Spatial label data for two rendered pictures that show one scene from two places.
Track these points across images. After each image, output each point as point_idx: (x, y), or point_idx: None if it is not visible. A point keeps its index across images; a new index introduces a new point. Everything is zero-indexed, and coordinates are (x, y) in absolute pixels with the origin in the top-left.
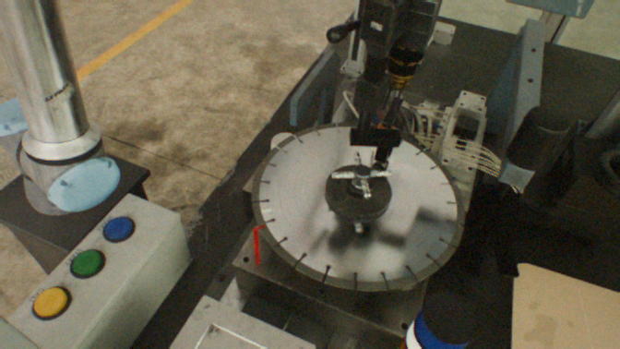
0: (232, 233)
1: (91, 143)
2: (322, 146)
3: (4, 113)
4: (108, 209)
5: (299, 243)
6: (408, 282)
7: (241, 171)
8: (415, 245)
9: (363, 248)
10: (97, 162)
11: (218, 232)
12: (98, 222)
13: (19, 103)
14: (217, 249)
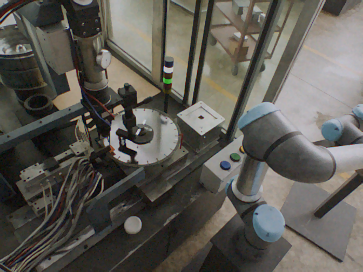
0: (180, 185)
1: (235, 178)
2: (140, 156)
3: (277, 218)
4: (231, 219)
5: (170, 126)
6: (147, 107)
7: (163, 217)
8: (136, 114)
9: (153, 118)
10: (233, 177)
11: (186, 188)
12: (235, 213)
13: (271, 224)
14: (188, 181)
